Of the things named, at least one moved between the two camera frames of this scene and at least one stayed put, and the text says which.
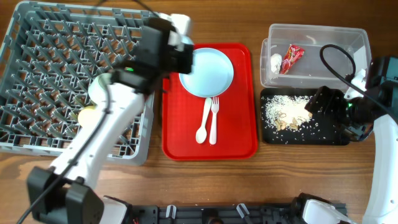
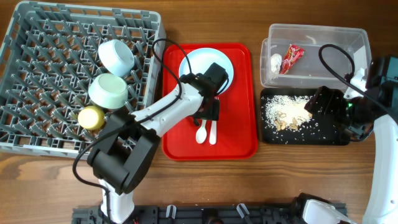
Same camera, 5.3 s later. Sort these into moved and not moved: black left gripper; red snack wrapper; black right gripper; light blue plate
Moved: black left gripper
Not moved: black right gripper; red snack wrapper; light blue plate
